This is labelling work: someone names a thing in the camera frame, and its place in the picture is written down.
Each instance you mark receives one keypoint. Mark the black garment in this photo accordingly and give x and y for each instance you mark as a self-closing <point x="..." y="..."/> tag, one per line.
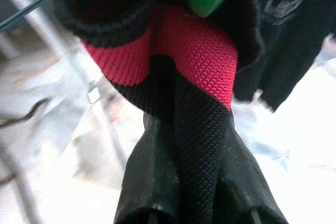
<point x="110" y="19"/>

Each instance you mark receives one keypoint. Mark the silver clothes rack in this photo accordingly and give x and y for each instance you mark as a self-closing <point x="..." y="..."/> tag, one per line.
<point x="52" y="37"/>

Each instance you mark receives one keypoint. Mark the black red left gripper right finger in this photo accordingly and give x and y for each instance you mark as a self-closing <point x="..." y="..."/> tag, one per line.
<point x="199" y="64"/>

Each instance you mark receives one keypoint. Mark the black printed t-shirt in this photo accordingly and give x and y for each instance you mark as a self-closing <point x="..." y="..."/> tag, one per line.
<point x="288" y="40"/>

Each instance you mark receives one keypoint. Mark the black red left gripper left finger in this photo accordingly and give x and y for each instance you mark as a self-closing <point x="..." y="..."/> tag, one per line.
<point x="131" y="66"/>

